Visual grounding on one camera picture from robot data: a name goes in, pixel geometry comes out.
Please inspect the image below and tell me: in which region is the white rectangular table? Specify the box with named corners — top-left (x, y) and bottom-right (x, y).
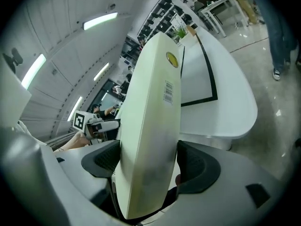
top-left (199, 0), bottom-right (247, 38)

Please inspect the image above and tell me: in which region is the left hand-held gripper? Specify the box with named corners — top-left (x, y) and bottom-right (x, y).
top-left (72, 111), bottom-right (121, 141)

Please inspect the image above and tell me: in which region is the ceiling light strip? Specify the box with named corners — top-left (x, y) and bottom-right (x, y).
top-left (21, 53), bottom-right (47, 90)
top-left (67, 96), bottom-right (84, 122)
top-left (93, 62), bottom-right (110, 81)
top-left (83, 12), bottom-right (118, 31)

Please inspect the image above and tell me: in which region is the row of black bags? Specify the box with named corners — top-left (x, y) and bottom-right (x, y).
top-left (138, 0), bottom-right (193, 39)

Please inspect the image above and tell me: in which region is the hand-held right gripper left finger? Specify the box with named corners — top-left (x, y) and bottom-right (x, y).
top-left (0, 130), bottom-right (123, 226)

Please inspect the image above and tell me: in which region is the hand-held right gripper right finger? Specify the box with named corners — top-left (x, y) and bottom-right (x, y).
top-left (145, 140), bottom-right (283, 226)

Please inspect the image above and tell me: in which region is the person's left forearm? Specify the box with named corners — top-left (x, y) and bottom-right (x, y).
top-left (53, 132), bottom-right (91, 152)

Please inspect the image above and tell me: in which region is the white shelf unit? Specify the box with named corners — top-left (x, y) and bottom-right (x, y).
top-left (136, 0), bottom-right (197, 41)

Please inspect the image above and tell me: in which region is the pale yellow box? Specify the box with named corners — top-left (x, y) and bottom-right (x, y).
top-left (114, 31), bottom-right (182, 220)

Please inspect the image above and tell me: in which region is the small potted plant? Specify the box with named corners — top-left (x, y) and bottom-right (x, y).
top-left (173, 24), bottom-right (197, 48)

